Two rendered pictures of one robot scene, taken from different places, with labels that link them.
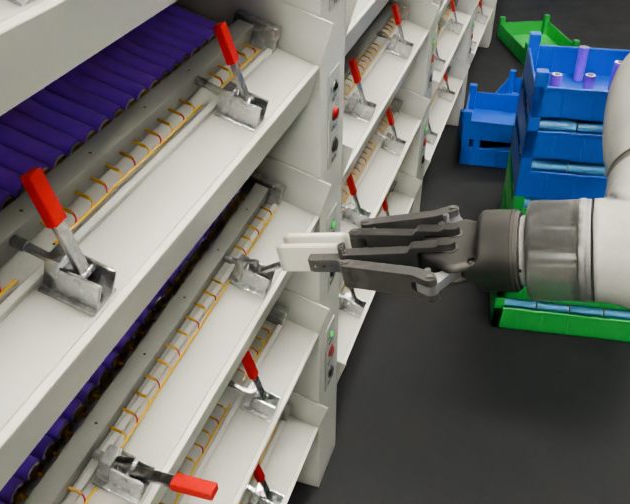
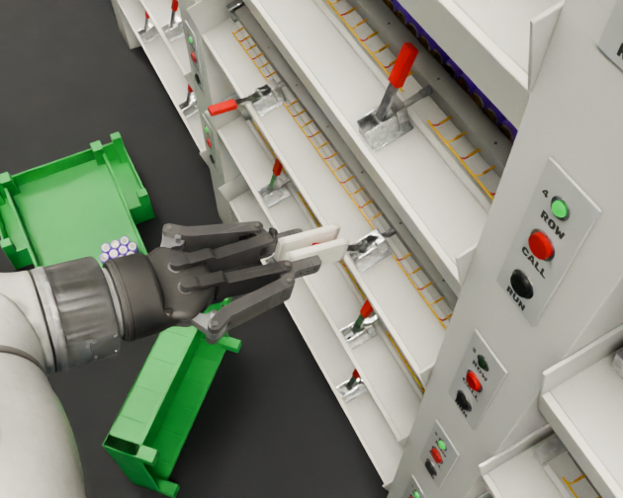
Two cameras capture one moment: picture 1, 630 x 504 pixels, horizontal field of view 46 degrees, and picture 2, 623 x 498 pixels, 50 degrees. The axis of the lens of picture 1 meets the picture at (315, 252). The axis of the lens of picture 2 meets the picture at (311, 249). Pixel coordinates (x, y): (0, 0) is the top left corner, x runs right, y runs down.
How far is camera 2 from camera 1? 0.92 m
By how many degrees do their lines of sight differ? 81
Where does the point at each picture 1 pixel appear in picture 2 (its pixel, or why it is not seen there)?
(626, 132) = (21, 370)
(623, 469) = not seen: outside the picture
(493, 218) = (135, 266)
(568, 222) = (54, 270)
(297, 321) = not seen: hidden behind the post
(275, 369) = (386, 373)
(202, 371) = (310, 174)
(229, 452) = (336, 288)
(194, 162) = (338, 66)
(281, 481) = (361, 416)
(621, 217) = (1, 279)
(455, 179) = not seen: outside the picture
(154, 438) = (282, 126)
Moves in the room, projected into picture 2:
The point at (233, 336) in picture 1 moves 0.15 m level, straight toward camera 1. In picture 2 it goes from (325, 209) to (227, 152)
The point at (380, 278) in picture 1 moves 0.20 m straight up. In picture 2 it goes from (218, 229) to (188, 72)
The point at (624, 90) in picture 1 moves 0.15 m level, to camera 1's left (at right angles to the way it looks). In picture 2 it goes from (38, 419) to (220, 276)
